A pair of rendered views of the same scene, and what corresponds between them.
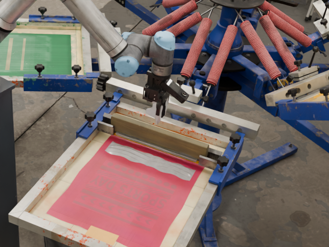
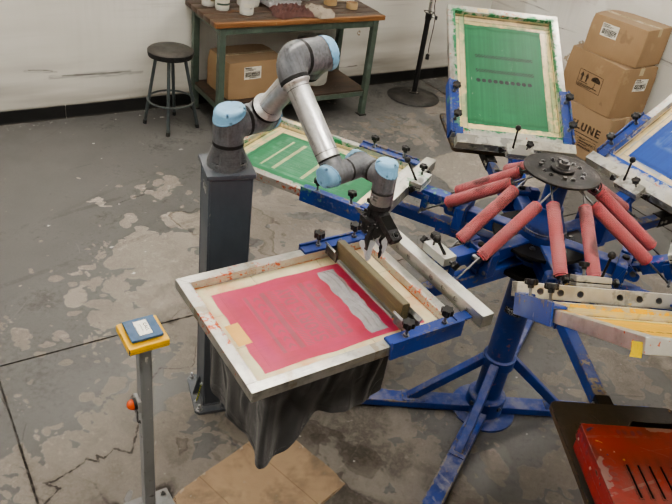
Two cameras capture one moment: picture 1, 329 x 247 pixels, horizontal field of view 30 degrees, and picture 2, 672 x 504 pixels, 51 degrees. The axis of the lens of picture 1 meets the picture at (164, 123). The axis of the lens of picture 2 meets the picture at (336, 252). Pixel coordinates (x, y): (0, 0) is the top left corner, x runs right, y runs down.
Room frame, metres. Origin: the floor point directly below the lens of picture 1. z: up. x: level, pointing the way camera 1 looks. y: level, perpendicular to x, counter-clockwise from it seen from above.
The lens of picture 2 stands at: (0.20, -1.05, 2.45)
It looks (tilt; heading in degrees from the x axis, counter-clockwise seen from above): 34 degrees down; 36
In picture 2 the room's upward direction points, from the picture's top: 8 degrees clockwise
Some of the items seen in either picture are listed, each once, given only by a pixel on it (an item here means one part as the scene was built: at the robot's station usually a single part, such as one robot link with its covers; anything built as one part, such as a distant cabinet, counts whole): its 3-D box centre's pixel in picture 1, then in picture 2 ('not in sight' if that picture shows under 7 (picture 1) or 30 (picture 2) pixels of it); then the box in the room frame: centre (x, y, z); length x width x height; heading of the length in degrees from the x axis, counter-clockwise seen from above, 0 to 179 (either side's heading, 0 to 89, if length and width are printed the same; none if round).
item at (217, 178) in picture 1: (225, 164); (423, 335); (1.86, -0.26, 0.98); 0.30 x 0.05 x 0.07; 162
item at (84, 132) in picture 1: (98, 121); (335, 246); (2.03, 0.27, 0.98); 0.30 x 0.05 x 0.07; 162
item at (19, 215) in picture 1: (135, 177); (318, 305); (1.72, 0.08, 0.97); 0.79 x 0.58 x 0.04; 162
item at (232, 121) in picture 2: not in sight; (230, 122); (1.86, 0.70, 1.37); 0.13 x 0.12 x 0.14; 174
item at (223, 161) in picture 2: not in sight; (227, 152); (1.86, 0.70, 1.25); 0.15 x 0.15 x 0.10
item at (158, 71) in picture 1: (161, 67); (380, 198); (1.92, 0.04, 1.34); 0.08 x 0.08 x 0.05
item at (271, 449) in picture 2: not in sight; (328, 399); (1.60, -0.10, 0.74); 0.46 x 0.04 x 0.42; 162
